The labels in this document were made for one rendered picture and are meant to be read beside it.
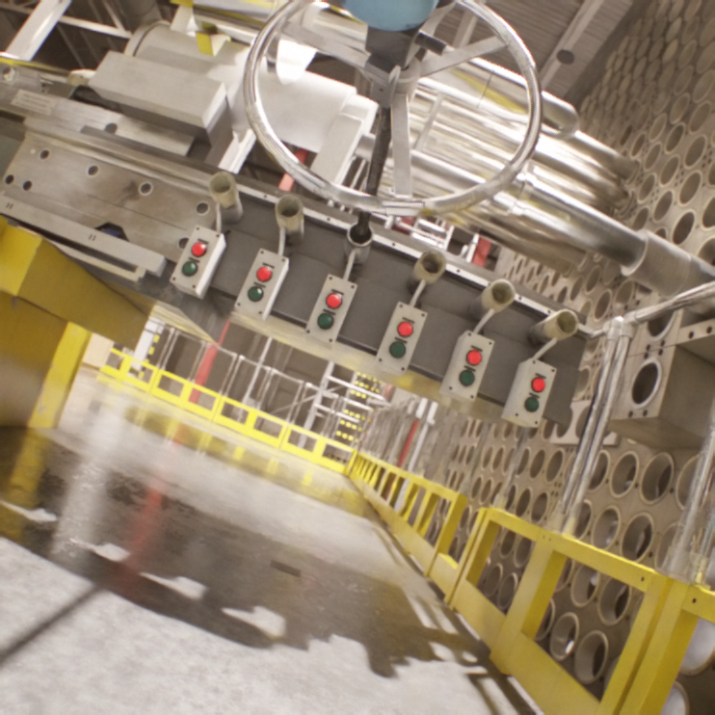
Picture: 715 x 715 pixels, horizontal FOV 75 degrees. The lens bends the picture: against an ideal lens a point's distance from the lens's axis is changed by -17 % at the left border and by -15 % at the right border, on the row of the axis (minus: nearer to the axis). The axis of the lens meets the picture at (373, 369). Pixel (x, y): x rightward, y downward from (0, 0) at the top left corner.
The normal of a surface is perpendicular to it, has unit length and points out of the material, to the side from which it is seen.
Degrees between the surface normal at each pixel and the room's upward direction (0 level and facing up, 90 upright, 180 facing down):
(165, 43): 93
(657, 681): 90
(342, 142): 90
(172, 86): 90
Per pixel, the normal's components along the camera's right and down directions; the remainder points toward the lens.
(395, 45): -0.48, 0.86
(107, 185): 0.11, -0.11
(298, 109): -0.10, 0.38
